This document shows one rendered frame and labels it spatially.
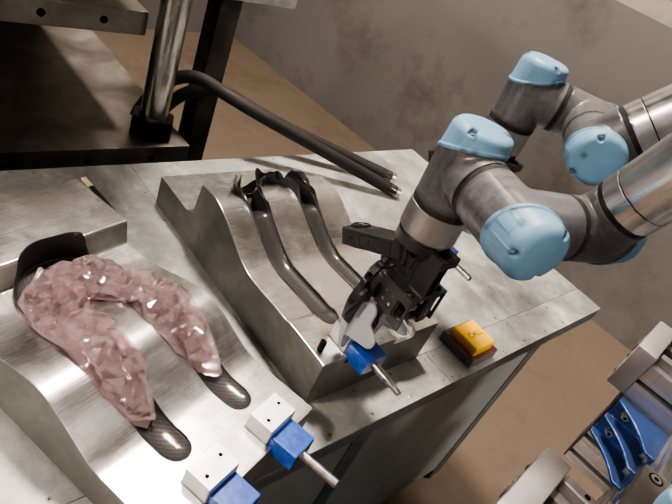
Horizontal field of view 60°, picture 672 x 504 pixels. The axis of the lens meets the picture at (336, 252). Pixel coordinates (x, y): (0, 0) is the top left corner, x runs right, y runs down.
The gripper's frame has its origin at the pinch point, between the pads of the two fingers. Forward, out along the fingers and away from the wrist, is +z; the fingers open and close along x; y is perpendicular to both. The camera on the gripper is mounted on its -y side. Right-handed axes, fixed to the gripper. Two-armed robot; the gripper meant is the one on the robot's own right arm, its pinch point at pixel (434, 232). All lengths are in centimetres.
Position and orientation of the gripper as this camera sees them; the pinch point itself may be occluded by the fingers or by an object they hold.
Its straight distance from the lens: 110.1
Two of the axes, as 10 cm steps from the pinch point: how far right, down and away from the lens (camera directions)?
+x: 7.3, -1.5, 6.7
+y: 5.9, 6.4, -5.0
